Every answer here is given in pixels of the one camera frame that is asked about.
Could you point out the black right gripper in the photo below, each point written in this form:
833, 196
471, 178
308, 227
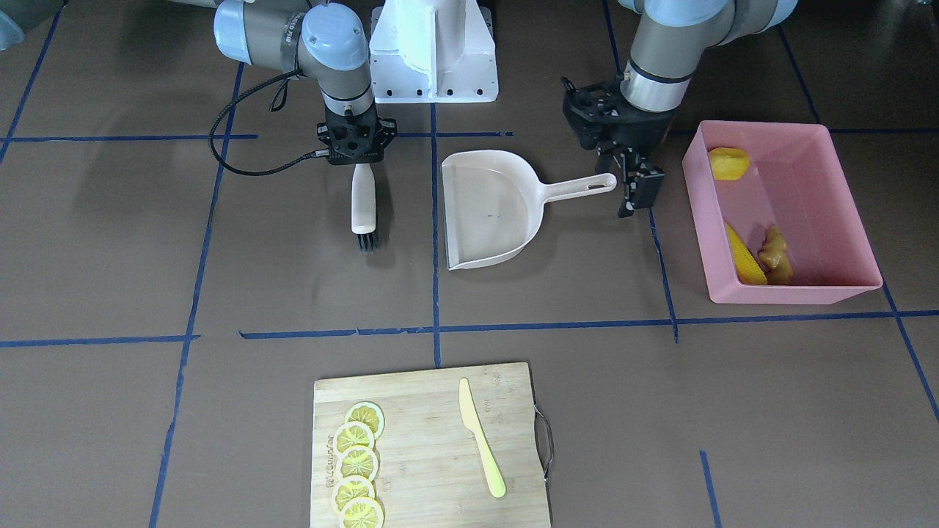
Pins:
386, 130

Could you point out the beige plastic dustpan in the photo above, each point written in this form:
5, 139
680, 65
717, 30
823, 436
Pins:
494, 205

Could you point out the yellow toy corn cob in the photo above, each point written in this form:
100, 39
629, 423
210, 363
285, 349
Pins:
749, 272

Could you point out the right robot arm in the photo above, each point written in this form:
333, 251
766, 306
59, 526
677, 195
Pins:
318, 40

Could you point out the yellow plastic knife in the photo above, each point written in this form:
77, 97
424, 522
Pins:
470, 419

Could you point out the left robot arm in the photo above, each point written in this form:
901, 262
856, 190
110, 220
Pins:
670, 40

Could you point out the bamboo cutting board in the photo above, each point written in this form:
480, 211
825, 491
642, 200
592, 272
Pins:
430, 473

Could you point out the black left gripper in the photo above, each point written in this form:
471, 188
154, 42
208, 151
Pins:
640, 126

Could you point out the pink plastic bin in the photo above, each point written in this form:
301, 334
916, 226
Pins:
795, 180

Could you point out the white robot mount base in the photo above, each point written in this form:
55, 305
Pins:
433, 52

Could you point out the brown toy ginger root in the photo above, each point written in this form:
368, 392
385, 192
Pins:
774, 256

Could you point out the beige hand brush black bristles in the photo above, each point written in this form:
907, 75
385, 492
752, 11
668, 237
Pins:
364, 208

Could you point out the lemon slice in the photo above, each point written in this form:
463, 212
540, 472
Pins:
353, 434
358, 461
350, 488
367, 413
362, 512

